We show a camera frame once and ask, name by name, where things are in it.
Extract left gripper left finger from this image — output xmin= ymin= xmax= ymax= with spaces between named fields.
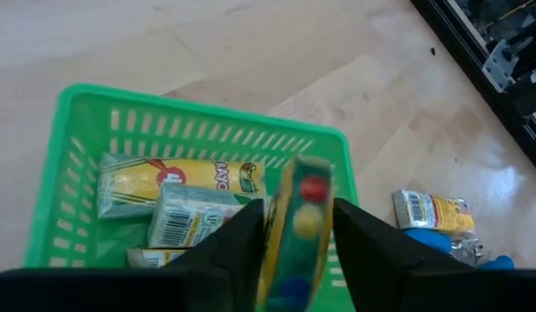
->
xmin=163 ymin=198 xmax=267 ymax=312

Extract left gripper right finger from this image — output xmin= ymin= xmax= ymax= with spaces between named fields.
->
xmin=332 ymin=198 xmax=481 ymax=312

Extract blue-handled pliers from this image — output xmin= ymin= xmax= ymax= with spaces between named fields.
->
xmin=480 ymin=255 xmax=516 ymax=272
xmin=402 ymin=228 xmax=485 ymax=266

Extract green plastic basket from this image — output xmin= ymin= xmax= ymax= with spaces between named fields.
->
xmin=23 ymin=83 xmax=360 ymax=312

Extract black aluminium table frame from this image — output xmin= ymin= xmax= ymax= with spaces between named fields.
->
xmin=409 ymin=0 xmax=536 ymax=179

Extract silver metal corner bracket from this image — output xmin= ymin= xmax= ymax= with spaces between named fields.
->
xmin=482 ymin=39 xmax=520 ymax=94

